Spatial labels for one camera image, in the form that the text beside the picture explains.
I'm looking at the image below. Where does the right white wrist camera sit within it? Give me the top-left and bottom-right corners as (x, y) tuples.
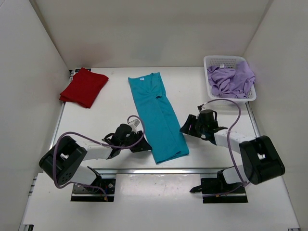
(197, 103), (207, 112)

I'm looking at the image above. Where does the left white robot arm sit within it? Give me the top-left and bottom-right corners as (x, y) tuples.
(38, 122), (152, 193)

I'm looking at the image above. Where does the white plastic laundry basket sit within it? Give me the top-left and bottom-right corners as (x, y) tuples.
(204, 55), (257, 103)

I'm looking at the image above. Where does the lavender t-shirt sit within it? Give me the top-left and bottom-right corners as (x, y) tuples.
(207, 61), (256, 99)

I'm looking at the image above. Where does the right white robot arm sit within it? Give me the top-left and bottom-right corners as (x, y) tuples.
(180, 109), (285, 193)

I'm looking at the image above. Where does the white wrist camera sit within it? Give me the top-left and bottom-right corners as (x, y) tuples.
(128, 119), (140, 133)
(197, 103), (207, 112)

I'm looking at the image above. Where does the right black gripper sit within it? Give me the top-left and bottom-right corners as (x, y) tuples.
(180, 115), (207, 138)

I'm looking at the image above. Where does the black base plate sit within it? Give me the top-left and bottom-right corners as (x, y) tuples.
(190, 176), (248, 204)
(71, 173), (116, 203)

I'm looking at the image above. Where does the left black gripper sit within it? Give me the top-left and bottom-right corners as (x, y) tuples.
(120, 130), (152, 152)

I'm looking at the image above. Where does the teal t-shirt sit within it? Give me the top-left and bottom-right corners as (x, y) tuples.
(128, 73), (189, 164)

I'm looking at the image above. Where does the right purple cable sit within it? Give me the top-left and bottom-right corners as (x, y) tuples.
(198, 98), (251, 199)

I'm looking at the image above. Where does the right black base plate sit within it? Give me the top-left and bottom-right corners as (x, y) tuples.
(190, 176), (248, 204)

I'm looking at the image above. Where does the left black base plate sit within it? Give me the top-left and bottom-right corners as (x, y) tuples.
(71, 173), (116, 203)

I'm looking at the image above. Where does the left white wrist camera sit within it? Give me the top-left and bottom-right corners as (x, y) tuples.
(128, 119), (140, 133)

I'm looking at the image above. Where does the purple cable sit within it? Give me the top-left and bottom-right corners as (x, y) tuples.
(198, 98), (251, 199)
(54, 115), (146, 202)

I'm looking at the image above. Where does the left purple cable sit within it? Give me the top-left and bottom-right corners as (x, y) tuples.
(54, 115), (146, 202)

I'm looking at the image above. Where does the red t-shirt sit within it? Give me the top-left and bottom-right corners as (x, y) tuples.
(59, 68), (109, 108)

